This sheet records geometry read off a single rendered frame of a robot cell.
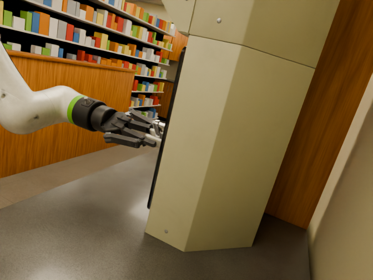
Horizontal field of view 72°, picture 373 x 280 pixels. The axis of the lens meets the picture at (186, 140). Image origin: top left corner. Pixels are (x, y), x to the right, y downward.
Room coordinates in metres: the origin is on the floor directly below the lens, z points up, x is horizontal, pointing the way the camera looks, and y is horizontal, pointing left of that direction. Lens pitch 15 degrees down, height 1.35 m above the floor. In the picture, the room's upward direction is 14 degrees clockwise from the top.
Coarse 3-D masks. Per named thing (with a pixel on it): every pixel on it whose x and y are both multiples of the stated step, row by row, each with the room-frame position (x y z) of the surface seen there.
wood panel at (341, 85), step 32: (352, 0) 0.81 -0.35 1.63; (352, 32) 0.80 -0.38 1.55; (320, 64) 0.81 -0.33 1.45; (352, 64) 0.79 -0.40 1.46; (320, 96) 0.80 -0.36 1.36; (352, 96) 0.78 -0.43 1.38; (320, 128) 0.79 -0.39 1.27; (288, 160) 0.81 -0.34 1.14; (320, 160) 0.78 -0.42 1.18; (288, 192) 0.80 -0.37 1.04; (320, 192) 0.77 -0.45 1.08
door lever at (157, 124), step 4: (156, 120) 0.62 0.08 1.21; (156, 124) 0.61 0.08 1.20; (160, 124) 0.61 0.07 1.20; (164, 124) 0.61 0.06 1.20; (156, 128) 0.62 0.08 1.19; (160, 128) 0.63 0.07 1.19; (156, 132) 0.63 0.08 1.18; (160, 132) 0.63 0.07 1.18; (156, 136) 0.64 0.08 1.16; (160, 136) 0.64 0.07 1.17
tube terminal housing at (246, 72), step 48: (240, 0) 0.53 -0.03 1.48; (288, 0) 0.55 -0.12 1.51; (336, 0) 0.60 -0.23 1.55; (192, 48) 0.55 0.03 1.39; (240, 48) 0.52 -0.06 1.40; (288, 48) 0.56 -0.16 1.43; (192, 96) 0.54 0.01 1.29; (240, 96) 0.53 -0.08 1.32; (288, 96) 0.58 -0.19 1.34; (192, 144) 0.53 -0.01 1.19; (240, 144) 0.55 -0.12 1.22; (192, 192) 0.52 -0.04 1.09; (240, 192) 0.56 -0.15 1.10; (192, 240) 0.52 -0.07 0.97; (240, 240) 0.58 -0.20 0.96
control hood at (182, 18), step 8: (168, 0) 0.58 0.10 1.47; (176, 0) 0.57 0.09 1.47; (184, 0) 0.56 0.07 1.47; (192, 0) 0.56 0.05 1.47; (168, 8) 0.57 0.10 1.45; (176, 8) 0.57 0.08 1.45; (184, 8) 0.56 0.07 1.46; (192, 8) 0.56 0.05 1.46; (176, 16) 0.57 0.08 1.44; (184, 16) 0.56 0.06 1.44; (192, 16) 0.56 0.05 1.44; (176, 24) 0.57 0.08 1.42; (184, 24) 0.56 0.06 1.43; (184, 32) 0.56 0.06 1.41
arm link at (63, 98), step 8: (48, 88) 0.74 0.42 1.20; (56, 88) 0.74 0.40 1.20; (64, 88) 0.75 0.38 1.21; (48, 96) 0.69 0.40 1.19; (56, 96) 0.71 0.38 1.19; (64, 96) 0.72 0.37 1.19; (72, 96) 0.73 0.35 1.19; (80, 96) 0.73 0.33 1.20; (56, 104) 0.69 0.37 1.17; (64, 104) 0.71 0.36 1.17; (72, 104) 0.70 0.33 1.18; (56, 112) 0.69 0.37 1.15; (64, 112) 0.71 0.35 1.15; (56, 120) 0.70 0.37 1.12; (64, 120) 0.72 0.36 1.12; (72, 120) 0.70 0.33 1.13
